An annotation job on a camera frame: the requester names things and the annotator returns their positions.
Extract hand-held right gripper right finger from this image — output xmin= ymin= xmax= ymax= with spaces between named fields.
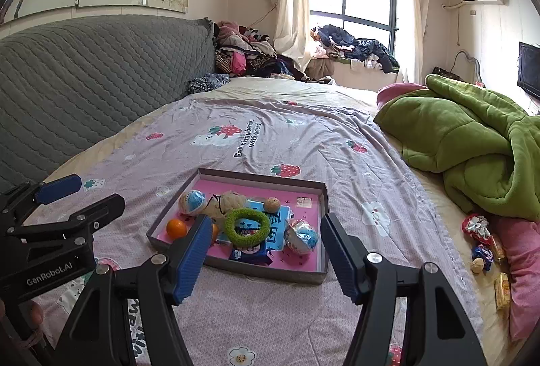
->
xmin=321 ymin=213 xmax=477 ymax=366

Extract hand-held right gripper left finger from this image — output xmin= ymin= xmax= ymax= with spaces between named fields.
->
xmin=55 ymin=215 xmax=214 ymax=366

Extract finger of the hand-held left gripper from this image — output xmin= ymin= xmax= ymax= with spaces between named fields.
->
xmin=0 ymin=174 xmax=83 ymax=220
xmin=8 ymin=193 xmax=126 ymax=253

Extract blue plastic surprise egg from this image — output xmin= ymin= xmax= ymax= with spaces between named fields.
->
xmin=178 ymin=190 xmax=207 ymax=216
xmin=284 ymin=218 xmax=319 ymax=254

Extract green fuzzy hair scrunchie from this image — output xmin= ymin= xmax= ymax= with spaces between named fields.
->
xmin=223 ymin=208 xmax=271 ymax=245

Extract blue cookie packet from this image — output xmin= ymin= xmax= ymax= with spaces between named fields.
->
xmin=228 ymin=242 xmax=275 ymax=264

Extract grey cardboard box tray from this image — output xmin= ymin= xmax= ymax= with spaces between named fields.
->
xmin=145 ymin=168 xmax=330 ymax=286

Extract cream mesh bath pouf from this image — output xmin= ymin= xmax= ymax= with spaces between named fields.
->
xmin=205 ymin=191 xmax=247 ymax=224

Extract person's left hand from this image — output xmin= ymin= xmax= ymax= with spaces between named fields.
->
xmin=24 ymin=301 xmax=45 ymax=327

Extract pink wrist band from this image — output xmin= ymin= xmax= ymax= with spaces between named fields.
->
xmin=16 ymin=330 xmax=44 ymax=350

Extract grey quilted headboard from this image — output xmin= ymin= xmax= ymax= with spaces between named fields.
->
xmin=0 ymin=16 xmax=216 ymax=194

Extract printed strawberry bear bedsheet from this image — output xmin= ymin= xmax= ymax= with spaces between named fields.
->
xmin=25 ymin=90 xmax=486 ymax=366

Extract red and white snack packet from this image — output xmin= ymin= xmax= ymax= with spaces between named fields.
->
xmin=462 ymin=214 xmax=492 ymax=242

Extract blue snack packet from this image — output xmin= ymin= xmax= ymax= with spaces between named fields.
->
xmin=471 ymin=244 xmax=495 ymax=270

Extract orange snack packet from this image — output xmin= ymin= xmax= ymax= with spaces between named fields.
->
xmin=489 ymin=233 xmax=506 ymax=263

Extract yellow snack packet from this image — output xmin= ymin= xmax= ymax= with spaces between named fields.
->
xmin=494 ymin=272 xmax=512 ymax=310

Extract green fleece blanket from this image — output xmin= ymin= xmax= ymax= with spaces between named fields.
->
xmin=373 ymin=74 xmax=540 ymax=221

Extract small pink pillow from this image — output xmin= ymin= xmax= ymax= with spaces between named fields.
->
xmin=375 ymin=83 xmax=429 ymax=109

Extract dark patterned cloth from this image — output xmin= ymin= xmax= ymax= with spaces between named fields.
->
xmin=187 ymin=73 xmax=231 ymax=94

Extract large pink pillow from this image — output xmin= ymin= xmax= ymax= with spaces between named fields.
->
xmin=489 ymin=216 xmax=540 ymax=343

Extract black bag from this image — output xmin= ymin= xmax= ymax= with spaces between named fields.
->
xmin=432 ymin=66 xmax=465 ymax=82

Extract dark clothes on windowsill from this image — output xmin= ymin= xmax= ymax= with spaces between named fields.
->
xmin=311 ymin=24 xmax=399 ymax=74

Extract pile of mixed clothes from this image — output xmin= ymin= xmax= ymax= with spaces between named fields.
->
xmin=213 ymin=21 xmax=308 ymax=81

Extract black flat television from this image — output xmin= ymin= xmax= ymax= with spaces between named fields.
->
xmin=518 ymin=41 xmax=540 ymax=100

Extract white cable loop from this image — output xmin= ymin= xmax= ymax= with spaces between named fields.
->
xmin=451 ymin=50 xmax=482 ymax=84

